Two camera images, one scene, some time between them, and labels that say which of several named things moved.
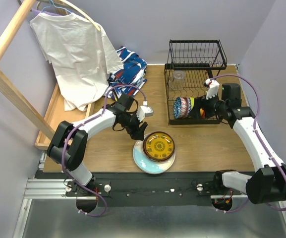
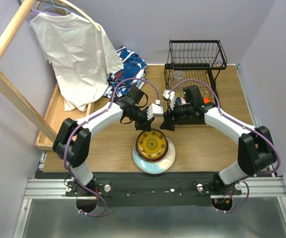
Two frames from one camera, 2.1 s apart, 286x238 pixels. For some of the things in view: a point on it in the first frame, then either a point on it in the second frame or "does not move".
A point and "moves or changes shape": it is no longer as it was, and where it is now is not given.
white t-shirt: (81, 57) does not move
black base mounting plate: (149, 189) does not move
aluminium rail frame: (45, 211) does not move
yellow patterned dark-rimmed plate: (158, 146) moves or changes shape
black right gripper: (200, 102) → (167, 124)
